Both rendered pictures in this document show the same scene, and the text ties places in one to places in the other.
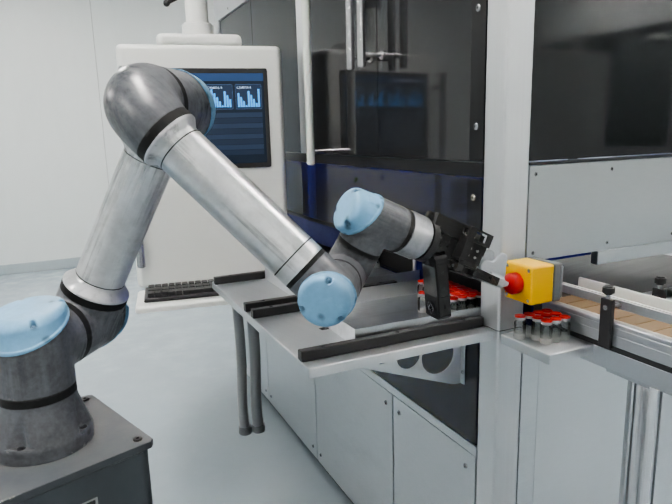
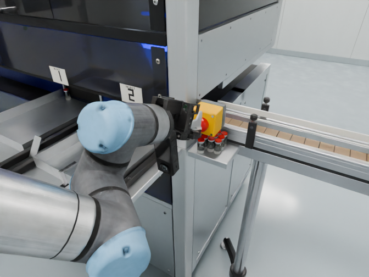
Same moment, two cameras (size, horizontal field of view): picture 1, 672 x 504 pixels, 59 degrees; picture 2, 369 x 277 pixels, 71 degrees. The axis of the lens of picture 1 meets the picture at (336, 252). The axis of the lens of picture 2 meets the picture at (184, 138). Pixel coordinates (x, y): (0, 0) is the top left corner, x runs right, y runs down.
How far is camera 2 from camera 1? 0.59 m
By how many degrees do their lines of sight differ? 39
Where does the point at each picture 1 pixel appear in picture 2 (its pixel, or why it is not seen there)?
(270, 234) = (26, 232)
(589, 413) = not seen: hidden behind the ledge
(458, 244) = (179, 118)
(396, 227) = (146, 132)
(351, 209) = (105, 133)
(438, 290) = (172, 158)
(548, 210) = (206, 64)
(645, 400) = (264, 167)
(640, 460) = (258, 192)
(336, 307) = (139, 268)
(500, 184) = (184, 53)
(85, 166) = not seen: outside the picture
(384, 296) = not seen: hidden behind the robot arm
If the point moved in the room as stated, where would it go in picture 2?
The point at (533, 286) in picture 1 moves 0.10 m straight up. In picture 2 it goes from (215, 125) to (218, 90)
